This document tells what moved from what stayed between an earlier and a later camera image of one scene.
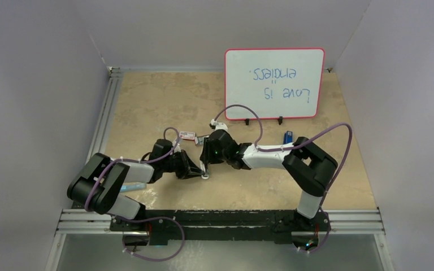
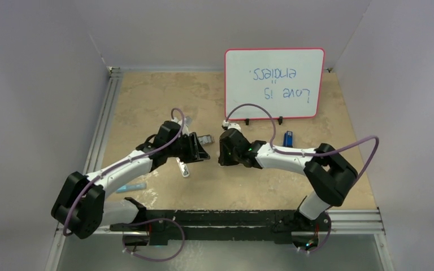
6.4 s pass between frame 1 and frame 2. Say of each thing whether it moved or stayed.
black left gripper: moved
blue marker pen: stayed
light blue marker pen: stayed
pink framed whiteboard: stayed
